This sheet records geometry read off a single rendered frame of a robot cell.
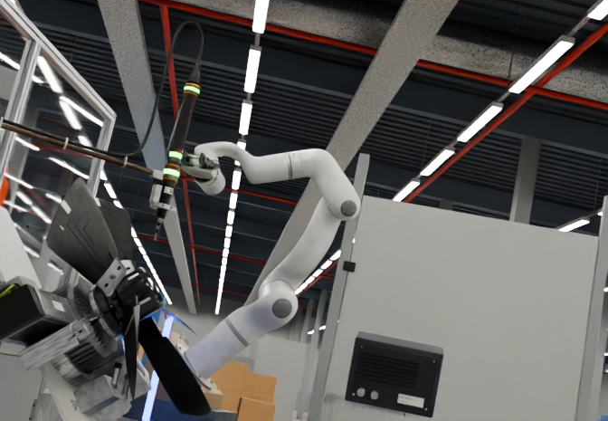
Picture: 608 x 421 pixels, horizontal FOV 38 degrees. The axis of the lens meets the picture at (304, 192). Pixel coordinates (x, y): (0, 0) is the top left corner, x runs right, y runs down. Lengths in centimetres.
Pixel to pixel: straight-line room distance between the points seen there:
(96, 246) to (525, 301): 244
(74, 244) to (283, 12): 898
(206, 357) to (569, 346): 184
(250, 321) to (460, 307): 145
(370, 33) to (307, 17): 79
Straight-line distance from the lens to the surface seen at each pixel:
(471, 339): 417
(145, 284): 230
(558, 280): 425
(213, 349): 301
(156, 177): 247
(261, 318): 296
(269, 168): 291
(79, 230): 220
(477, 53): 1125
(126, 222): 256
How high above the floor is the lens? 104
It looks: 12 degrees up
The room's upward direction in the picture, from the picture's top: 12 degrees clockwise
